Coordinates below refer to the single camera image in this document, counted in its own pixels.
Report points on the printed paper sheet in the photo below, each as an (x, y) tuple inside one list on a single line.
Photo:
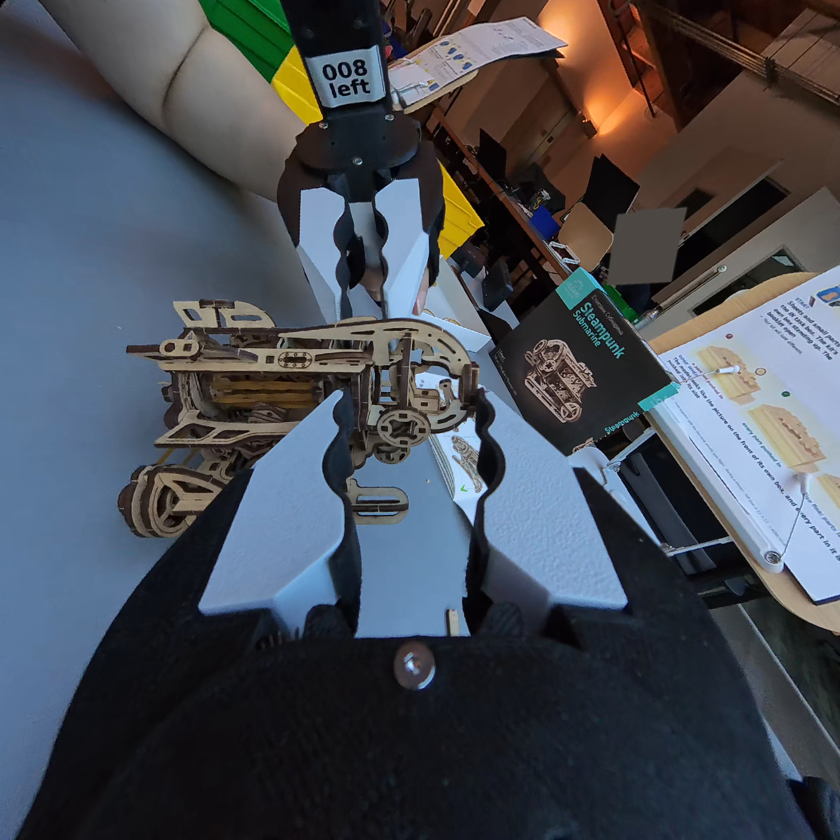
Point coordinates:
[(485, 49)]

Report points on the illustrated assembly booklet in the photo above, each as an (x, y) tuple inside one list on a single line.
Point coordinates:
[(463, 466)]

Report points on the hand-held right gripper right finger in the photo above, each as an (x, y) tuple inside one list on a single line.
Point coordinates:
[(551, 525)]

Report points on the person's left hand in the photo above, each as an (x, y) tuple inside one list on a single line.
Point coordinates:
[(374, 289)]

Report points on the wooden submarine model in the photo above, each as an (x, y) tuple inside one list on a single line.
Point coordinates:
[(262, 394)]

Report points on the grey door with window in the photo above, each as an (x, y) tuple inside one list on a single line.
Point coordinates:
[(741, 289)]

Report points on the green plastic storage bin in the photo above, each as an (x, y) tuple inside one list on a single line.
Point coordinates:
[(249, 33)]

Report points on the white cardboard box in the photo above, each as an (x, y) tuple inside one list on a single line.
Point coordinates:
[(463, 295)]

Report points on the white sheet holder bar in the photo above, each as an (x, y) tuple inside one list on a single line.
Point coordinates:
[(715, 485)]

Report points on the blue plastic bin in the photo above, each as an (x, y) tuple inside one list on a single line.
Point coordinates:
[(544, 223)]

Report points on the small wooden model part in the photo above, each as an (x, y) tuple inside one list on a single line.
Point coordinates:
[(377, 502)]

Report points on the white instruction sheet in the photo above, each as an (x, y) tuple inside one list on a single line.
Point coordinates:
[(754, 426)]

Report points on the green plastic crate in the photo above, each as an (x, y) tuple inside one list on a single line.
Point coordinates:
[(622, 300)]

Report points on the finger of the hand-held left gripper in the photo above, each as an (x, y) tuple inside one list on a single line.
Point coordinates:
[(318, 229), (407, 223)]

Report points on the instruction sheet on wooden board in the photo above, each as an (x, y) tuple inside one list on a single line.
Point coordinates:
[(794, 597)]

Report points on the thin wooden stick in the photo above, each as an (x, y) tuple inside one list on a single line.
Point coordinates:
[(453, 622)]

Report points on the black computer monitor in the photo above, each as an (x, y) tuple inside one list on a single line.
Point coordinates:
[(610, 190), (491, 152)]

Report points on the person's left forearm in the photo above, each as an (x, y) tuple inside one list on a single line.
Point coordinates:
[(164, 79)]

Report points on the wooden chair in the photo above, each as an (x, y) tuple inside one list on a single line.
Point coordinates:
[(584, 233)]

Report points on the black model kit box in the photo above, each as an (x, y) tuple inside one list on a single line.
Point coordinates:
[(577, 367)]

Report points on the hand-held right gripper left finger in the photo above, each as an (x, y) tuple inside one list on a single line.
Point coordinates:
[(275, 525)]

